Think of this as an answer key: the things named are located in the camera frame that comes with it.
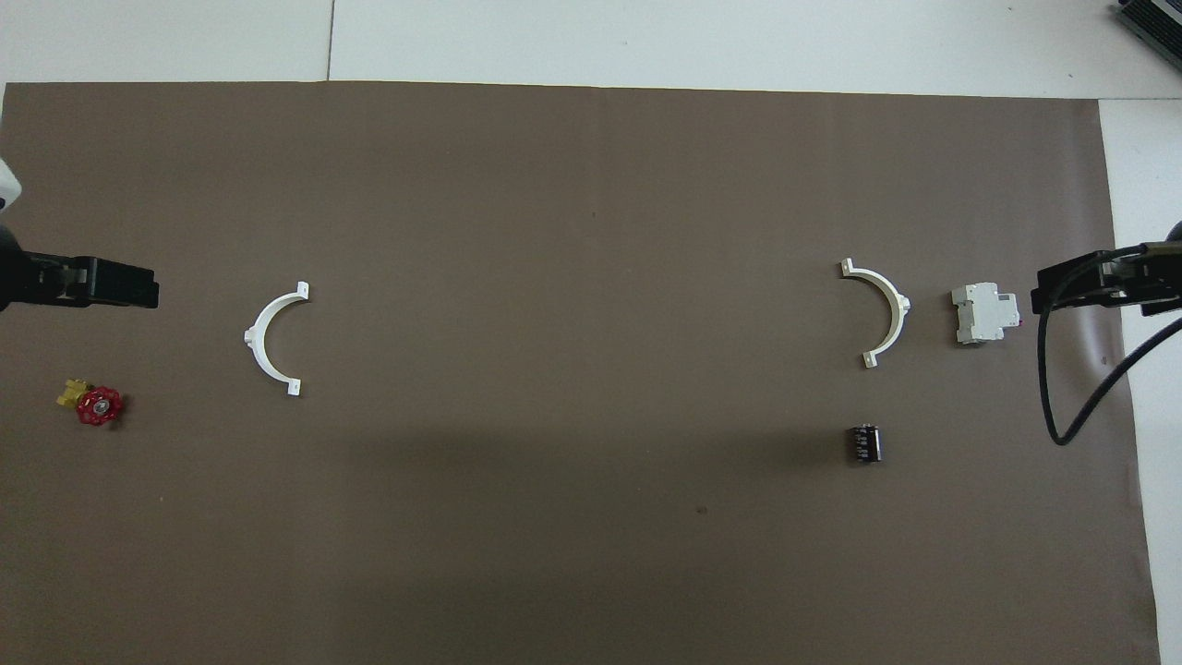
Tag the white half pipe clamp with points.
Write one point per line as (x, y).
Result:
(903, 304)
(249, 336)

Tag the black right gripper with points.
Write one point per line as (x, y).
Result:
(1150, 282)

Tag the black cylindrical capacitor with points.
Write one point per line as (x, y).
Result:
(865, 443)

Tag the white circuit breaker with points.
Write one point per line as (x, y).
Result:
(983, 314)

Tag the grey ribbed device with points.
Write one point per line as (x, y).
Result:
(1154, 23)

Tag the brown table mat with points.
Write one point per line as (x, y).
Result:
(572, 517)

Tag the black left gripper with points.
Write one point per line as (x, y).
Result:
(46, 280)

